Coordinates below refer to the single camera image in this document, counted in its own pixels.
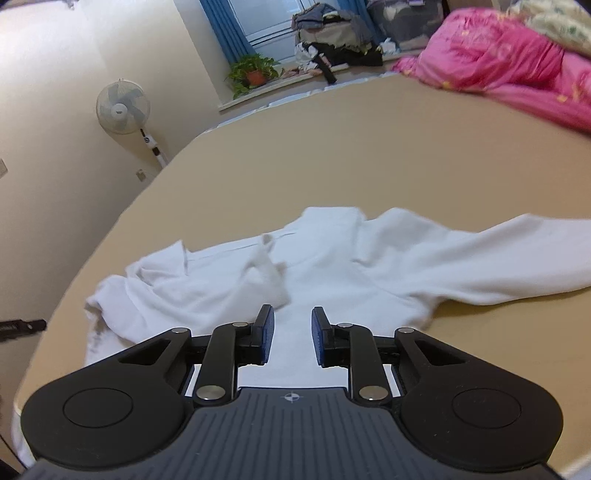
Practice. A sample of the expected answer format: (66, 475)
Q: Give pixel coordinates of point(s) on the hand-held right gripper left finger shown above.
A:
(265, 334)

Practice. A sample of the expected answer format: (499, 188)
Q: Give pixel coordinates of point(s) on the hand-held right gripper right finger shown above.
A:
(318, 337)

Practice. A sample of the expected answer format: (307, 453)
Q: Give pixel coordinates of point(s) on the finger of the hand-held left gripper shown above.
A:
(23, 328)

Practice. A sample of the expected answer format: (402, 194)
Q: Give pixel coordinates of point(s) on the white long-sleeved shirt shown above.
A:
(351, 277)

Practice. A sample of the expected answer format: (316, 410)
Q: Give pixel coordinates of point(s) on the pile of dark clothes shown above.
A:
(332, 32)

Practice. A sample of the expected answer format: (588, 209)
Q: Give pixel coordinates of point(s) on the tan bed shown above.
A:
(369, 161)

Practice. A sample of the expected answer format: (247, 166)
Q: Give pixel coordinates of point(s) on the white standing fan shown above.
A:
(122, 110)

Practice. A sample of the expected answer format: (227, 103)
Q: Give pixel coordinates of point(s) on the white windowsill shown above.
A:
(277, 90)

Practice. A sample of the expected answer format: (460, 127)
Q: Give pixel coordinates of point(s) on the potted green plant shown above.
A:
(251, 69)

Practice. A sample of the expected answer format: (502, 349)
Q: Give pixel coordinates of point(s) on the white tissue box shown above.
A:
(388, 46)

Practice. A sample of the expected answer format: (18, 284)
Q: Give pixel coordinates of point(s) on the blue curtain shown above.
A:
(226, 27)

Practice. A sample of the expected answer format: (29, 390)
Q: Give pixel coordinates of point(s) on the window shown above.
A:
(272, 18)

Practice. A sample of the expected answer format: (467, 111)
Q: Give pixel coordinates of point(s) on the clear plastic storage box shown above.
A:
(406, 23)

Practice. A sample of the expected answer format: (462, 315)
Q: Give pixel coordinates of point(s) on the pink quilt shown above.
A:
(498, 60)

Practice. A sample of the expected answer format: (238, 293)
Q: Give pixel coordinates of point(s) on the pale floral quilt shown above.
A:
(558, 21)

